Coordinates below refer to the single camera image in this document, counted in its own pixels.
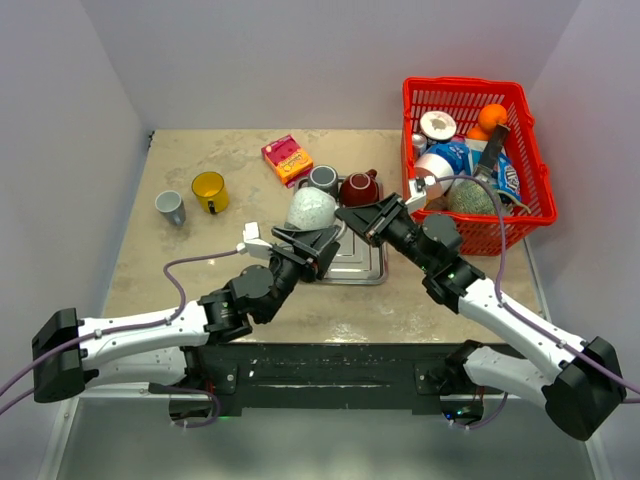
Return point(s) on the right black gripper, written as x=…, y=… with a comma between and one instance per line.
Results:
x=374, y=220

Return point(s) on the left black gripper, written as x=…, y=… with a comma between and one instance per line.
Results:
x=311, y=257

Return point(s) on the white speckled mug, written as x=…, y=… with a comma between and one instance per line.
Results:
x=311, y=209

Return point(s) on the yellow mug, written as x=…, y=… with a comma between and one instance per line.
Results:
x=211, y=192

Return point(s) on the grey blue mug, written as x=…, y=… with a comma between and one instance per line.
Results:
x=170, y=205

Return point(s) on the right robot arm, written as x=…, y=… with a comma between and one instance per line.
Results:
x=577, y=382

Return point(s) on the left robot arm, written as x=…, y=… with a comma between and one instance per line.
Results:
x=73, y=354

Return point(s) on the dark red mug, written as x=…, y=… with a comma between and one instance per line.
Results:
x=359, y=189

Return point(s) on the dark grey mug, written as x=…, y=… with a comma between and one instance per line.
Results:
x=324, y=178

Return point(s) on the metal tray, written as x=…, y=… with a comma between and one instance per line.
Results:
x=356, y=262

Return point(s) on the pink white toilet roll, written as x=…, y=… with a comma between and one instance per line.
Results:
x=436, y=173

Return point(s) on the pink orange snack box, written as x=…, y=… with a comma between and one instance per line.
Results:
x=287, y=159

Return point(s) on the silver can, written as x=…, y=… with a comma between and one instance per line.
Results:
x=419, y=145

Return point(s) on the green patterned ball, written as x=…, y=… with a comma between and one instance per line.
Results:
x=468, y=197

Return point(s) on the blue white packet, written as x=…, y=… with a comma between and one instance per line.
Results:
x=458, y=154

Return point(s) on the white tape roll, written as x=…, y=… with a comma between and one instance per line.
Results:
x=437, y=126

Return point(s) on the orange fruit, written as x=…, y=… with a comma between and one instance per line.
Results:
x=492, y=115
x=477, y=133

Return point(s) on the blue snack bag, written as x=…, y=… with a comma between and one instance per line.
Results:
x=507, y=182

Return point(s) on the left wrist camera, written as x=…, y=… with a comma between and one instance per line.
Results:
x=252, y=244

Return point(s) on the brown handled tool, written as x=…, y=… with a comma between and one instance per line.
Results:
x=490, y=155

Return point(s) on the black base frame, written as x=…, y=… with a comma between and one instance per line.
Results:
x=351, y=376

